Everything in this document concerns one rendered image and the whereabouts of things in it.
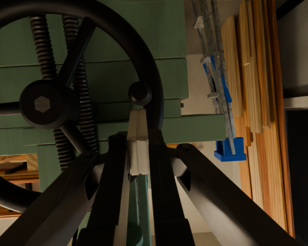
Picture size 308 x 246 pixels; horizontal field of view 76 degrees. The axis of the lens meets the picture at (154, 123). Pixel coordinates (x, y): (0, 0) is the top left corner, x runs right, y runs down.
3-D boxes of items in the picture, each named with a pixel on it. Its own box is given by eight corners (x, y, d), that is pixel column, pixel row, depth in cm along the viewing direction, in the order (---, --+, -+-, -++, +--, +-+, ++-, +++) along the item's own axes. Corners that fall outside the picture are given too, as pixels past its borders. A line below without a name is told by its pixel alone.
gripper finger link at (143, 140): (137, 139, 13) (148, 138, 13) (138, 108, 20) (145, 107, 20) (140, 175, 15) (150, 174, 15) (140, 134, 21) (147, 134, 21)
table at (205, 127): (248, 113, 35) (250, 147, 35) (200, 113, 65) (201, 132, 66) (-113, 137, 32) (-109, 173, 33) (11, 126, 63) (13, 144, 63)
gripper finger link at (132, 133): (140, 175, 15) (130, 176, 15) (140, 134, 21) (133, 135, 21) (137, 139, 13) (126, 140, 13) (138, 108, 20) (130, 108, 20)
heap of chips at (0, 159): (1, 154, 44) (2, 167, 44) (33, 146, 56) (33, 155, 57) (-39, 157, 44) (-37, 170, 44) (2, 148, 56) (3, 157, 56)
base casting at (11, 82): (188, 57, 44) (191, 98, 44) (163, 89, 101) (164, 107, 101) (-22, 68, 41) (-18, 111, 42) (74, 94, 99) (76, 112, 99)
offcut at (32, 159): (47, 149, 48) (48, 164, 48) (28, 151, 47) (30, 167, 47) (46, 151, 45) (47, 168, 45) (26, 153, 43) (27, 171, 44)
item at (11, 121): (180, 98, 44) (181, 116, 44) (168, 103, 65) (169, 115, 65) (-6, 110, 42) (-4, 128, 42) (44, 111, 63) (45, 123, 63)
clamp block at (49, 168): (120, 139, 34) (123, 190, 35) (126, 132, 48) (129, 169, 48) (32, 145, 33) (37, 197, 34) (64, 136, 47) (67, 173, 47)
